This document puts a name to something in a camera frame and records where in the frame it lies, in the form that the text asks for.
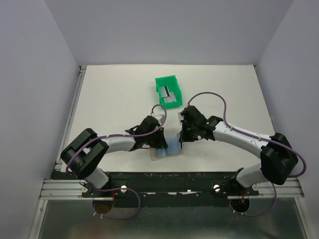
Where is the green plastic bin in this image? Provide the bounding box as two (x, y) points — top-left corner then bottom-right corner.
(155, 75), (183, 109)

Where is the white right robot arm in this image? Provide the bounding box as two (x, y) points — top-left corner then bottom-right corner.
(179, 106), (298, 195)

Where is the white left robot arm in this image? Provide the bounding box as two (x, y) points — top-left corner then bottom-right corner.
(60, 115), (167, 197)

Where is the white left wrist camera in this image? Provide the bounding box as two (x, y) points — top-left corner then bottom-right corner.
(151, 113), (166, 124)

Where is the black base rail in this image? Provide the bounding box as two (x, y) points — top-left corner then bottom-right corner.
(49, 170), (260, 209)

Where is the aluminium frame rail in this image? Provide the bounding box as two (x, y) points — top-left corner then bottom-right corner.
(39, 180), (92, 201)

